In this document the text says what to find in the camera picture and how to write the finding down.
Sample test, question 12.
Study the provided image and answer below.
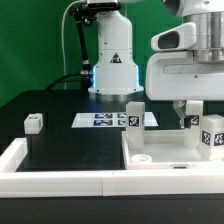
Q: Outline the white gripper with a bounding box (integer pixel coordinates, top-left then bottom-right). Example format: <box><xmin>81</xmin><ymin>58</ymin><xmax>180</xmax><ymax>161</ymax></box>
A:
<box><xmin>145</xmin><ymin>51</ymin><xmax>224</xmax><ymax>129</ymax></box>

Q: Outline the white square tabletop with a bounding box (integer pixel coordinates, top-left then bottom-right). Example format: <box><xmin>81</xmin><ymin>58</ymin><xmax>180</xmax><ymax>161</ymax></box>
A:
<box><xmin>122</xmin><ymin>130</ymin><xmax>224</xmax><ymax>170</ymax></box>

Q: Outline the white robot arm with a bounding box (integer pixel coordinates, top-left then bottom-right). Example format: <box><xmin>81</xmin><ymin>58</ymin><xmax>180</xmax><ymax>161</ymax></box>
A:
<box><xmin>87</xmin><ymin>0</ymin><xmax>224</xmax><ymax>117</ymax></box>

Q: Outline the white sheet with fiducial markers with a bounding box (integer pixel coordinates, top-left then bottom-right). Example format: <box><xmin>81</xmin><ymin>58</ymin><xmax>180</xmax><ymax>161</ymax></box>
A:
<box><xmin>72</xmin><ymin>112</ymin><xmax>158</xmax><ymax>128</ymax></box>

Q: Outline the white U-shaped obstacle fence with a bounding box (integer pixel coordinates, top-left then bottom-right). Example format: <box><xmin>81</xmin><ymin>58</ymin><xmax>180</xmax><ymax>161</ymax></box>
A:
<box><xmin>0</xmin><ymin>138</ymin><xmax>224</xmax><ymax>198</ymax></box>

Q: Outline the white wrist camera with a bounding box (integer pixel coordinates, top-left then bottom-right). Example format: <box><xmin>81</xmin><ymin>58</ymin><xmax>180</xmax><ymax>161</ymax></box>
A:
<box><xmin>151</xmin><ymin>22</ymin><xmax>197</xmax><ymax>51</ymax></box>

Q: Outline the white cable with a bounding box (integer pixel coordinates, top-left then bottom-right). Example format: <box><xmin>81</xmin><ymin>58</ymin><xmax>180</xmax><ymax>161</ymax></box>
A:
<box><xmin>60</xmin><ymin>0</ymin><xmax>88</xmax><ymax>90</ymax></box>

